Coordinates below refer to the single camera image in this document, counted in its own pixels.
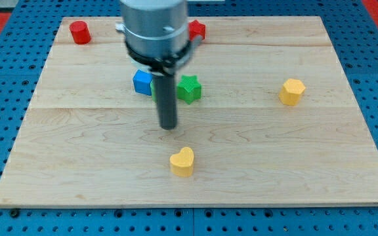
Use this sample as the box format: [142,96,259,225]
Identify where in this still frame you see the red star block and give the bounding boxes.
[188,20,206,41]

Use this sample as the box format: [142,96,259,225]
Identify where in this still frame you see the green block behind tool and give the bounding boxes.
[150,80,157,102]

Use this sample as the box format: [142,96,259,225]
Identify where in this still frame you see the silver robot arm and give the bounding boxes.
[115,0,203,75]

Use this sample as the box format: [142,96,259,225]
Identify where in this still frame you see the yellow hexagon block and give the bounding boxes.
[278,79,306,106]

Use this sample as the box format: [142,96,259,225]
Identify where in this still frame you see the green star block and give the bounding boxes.
[177,75,202,104]

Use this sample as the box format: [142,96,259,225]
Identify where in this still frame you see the red cylinder block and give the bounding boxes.
[69,20,91,45]

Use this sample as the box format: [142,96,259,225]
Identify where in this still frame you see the blue cube block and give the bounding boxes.
[133,70,152,96]

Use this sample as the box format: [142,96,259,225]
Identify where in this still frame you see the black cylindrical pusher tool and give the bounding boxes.
[153,74,178,130]

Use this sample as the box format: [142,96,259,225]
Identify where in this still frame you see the yellow heart block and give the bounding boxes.
[169,147,194,177]

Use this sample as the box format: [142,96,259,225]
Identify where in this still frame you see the wooden board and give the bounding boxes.
[0,16,378,208]

